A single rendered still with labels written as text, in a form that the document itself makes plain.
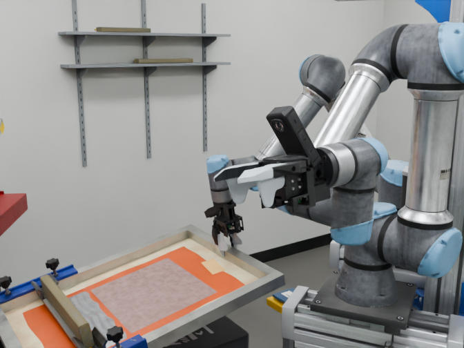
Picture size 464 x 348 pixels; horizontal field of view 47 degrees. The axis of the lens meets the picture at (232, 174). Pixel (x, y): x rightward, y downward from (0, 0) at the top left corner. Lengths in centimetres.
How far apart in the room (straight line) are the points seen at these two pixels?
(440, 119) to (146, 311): 103
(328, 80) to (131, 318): 93
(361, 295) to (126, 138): 275
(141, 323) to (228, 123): 278
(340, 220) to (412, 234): 26
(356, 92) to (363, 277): 44
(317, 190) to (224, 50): 334
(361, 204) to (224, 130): 329
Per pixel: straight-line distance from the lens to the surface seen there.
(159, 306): 171
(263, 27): 439
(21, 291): 194
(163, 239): 206
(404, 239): 122
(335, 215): 99
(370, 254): 129
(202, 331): 181
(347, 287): 133
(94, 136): 373
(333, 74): 164
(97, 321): 171
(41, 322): 182
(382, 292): 134
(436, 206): 120
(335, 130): 111
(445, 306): 152
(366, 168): 96
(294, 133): 83
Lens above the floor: 185
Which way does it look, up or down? 13 degrees down
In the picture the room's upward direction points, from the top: straight up
